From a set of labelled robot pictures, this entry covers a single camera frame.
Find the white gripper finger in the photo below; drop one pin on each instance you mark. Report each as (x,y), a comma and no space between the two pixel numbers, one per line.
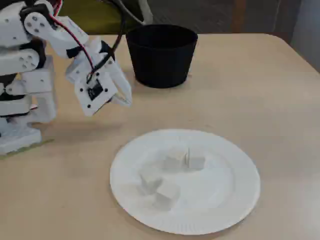
(118,99)
(123,86)

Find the white cube block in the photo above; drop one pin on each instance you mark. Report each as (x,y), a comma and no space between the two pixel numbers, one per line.
(196,161)
(173,161)
(166,195)
(147,183)

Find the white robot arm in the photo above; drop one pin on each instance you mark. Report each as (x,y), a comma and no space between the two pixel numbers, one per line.
(37,82)

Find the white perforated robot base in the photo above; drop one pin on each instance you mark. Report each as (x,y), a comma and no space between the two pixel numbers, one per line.
(17,140)

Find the black pot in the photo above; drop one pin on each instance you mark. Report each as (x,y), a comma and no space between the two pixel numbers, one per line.
(160,62)

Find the white paper plate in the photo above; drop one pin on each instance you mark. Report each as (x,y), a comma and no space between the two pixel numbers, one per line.
(212,200)

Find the green chair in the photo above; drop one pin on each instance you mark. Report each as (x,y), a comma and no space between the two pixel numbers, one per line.
(100,20)

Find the green base board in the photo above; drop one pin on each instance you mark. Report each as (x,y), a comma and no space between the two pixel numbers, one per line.
(42,143)

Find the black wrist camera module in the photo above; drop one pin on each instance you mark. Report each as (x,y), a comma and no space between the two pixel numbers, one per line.
(95,91)

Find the grey chair frame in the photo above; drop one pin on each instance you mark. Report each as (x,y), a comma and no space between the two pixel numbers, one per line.
(143,10)

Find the wooden post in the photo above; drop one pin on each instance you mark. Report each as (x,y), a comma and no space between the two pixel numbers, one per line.
(238,15)

